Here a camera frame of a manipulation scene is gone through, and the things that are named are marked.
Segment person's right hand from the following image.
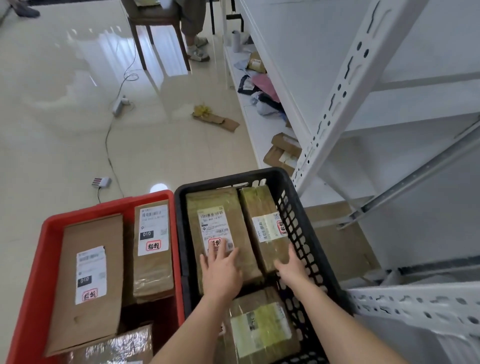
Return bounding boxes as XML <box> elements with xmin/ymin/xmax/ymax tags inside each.
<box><xmin>274</xmin><ymin>244</ymin><xmax>312</xmax><ymax>290</ymax></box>

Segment red plastic crate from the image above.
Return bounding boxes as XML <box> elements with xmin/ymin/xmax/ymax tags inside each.
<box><xmin>5</xmin><ymin>190</ymin><xmax>186</xmax><ymax>364</ymax></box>

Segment black plastic basket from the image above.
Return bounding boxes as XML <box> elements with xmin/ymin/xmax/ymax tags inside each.
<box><xmin>174</xmin><ymin>167</ymin><xmax>356</xmax><ymax>364</ymax></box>

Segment yellow table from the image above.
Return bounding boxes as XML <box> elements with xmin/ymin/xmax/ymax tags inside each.
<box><xmin>209</xmin><ymin>0</ymin><xmax>245</xmax><ymax>35</ymax></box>

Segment pile of plastic mailer bags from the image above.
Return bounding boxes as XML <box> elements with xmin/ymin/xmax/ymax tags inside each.
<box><xmin>233</xmin><ymin>32</ymin><xmax>287</xmax><ymax>118</ymax></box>

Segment white power strip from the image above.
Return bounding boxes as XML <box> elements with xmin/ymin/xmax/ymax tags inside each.
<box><xmin>112</xmin><ymin>95</ymin><xmax>131</xmax><ymax>118</ymax></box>

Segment person's left forearm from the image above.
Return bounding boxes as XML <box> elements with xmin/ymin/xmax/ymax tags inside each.
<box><xmin>149</xmin><ymin>294</ymin><xmax>237</xmax><ymax>364</ymax></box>

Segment narrow taped brown parcel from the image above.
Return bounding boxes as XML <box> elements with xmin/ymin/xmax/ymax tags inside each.
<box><xmin>238</xmin><ymin>185</ymin><xmax>295</xmax><ymax>275</ymax></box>

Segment person's right forearm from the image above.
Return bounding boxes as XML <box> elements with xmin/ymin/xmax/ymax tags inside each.
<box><xmin>288</xmin><ymin>279</ymin><xmax>410</xmax><ymax>364</ymax></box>

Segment taped parcel with white label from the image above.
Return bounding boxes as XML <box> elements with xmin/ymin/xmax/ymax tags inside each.
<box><xmin>185</xmin><ymin>187</ymin><xmax>264</xmax><ymax>296</ymax></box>

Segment parcels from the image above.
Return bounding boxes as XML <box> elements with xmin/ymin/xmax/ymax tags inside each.
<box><xmin>262</xmin><ymin>131</ymin><xmax>304</xmax><ymax>178</ymax></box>

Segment grey power cable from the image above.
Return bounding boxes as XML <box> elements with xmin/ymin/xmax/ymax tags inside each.
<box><xmin>97</xmin><ymin>35</ymin><xmax>140</xmax><ymax>203</ymax></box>

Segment yellow crumpled tape wad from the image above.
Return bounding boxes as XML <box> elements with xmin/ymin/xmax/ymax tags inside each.
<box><xmin>192</xmin><ymin>104</ymin><xmax>214</xmax><ymax>120</ymax></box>

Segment cardboard box white label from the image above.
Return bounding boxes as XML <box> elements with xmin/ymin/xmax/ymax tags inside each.
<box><xmin>246</xmin><ymin>51</ymin><xmax>268</xmax><ymax>75</ymax></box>

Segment person's left hand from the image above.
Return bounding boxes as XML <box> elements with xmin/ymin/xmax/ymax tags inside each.
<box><xmin>199</xmin><ymin>241</ymin><xmax>244</xmax><ymax>305</ymax></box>

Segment flattened cardboard strip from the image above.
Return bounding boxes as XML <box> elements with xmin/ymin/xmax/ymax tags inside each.
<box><xmin>191</xmin><ymin>111</ymin><xmax>241</xmax><ymax>134</ymax></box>

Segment narrow brown labelled box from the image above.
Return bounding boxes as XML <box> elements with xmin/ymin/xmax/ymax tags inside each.
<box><xmin>132</xmin><ymin>200</ymin><xmax>176</xmax><ymax>305</ymax></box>

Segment brown parcel with yellow label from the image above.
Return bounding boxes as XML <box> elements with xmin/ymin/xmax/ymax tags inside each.
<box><xmin>214</xmin><ymin>286</ymin><xmax>302</xmax><ymax>364</ymax></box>

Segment large brown box 010 label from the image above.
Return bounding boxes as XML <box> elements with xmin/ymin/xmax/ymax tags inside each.
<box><xmin>43</xmin><ymin>213</ymin><xmax>125</xmax><ymax>358</ymax></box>

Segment brown wooden chair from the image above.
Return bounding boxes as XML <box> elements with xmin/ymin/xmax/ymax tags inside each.
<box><xmin>121</xmin><ymin>0</ymin><xmax>193</xmax><ymax>73</ymax></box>

